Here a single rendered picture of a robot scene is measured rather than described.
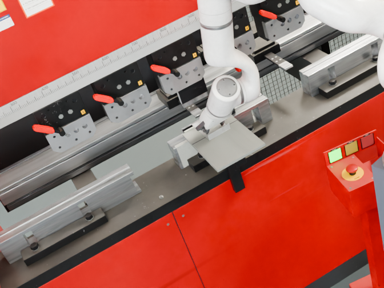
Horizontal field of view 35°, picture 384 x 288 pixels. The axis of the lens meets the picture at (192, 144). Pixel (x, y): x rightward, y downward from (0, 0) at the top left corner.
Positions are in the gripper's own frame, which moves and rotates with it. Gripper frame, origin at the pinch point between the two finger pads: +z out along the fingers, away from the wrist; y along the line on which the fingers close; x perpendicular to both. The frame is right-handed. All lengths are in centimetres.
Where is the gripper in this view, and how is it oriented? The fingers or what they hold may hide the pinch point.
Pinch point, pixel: (213, 124)
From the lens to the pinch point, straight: 205.1
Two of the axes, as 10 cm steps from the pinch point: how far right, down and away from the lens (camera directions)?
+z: -0.9, 3.1, 9.5
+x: 5.3, 8.2, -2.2
